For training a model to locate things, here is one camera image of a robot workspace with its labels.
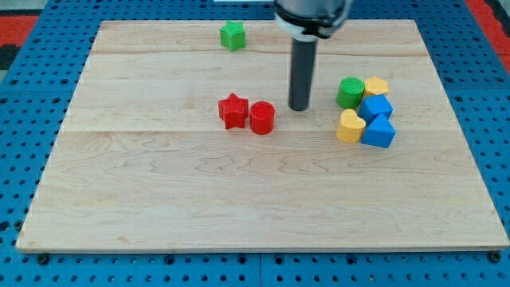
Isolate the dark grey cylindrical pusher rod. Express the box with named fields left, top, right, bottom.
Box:
left=288, top=39, right=317, bottom=112

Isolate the light wooden board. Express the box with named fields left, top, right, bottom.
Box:
left=16, top=20, right=509, bottom=254

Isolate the green cylinder block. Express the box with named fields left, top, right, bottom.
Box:
left=336, top=77, right=365, bottom=108

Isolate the green star block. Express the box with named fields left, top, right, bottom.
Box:
left=220, top=21, right=246, bottom=52

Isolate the red cylinder block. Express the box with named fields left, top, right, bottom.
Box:
left=249, top=101, right=275, bottom=135

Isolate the yellow hexagon block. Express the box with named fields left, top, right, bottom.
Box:
left=363, top=77, right=390, bottom=97

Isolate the blue cube block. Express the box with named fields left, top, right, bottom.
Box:
left=358, top=94, right=394, bottom=124

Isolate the red star block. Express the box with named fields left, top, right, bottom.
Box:
left=218, top=93, right=249, bottom=129

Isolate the yellow heart block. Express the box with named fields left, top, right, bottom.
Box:
left=336, top=109, right=367, bottom=143

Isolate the blue triangle block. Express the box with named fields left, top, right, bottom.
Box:
left=361, top=114, right=396, bottom=147

